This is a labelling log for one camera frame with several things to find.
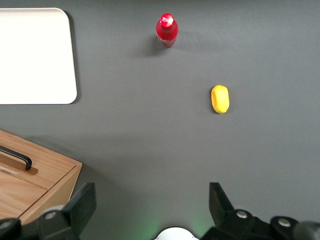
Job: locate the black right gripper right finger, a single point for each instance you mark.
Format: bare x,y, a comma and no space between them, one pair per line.
220,205

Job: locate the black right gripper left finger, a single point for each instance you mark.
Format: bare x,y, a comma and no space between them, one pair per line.
80,202

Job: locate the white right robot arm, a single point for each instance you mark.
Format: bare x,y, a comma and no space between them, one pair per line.
175,235

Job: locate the white rectangular tray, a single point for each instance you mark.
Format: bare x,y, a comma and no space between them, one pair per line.
35,55

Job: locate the wooden drawer cabinet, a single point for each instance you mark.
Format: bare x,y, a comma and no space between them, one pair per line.
55,170

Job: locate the yellow lemon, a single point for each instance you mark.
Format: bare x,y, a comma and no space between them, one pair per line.
220,99

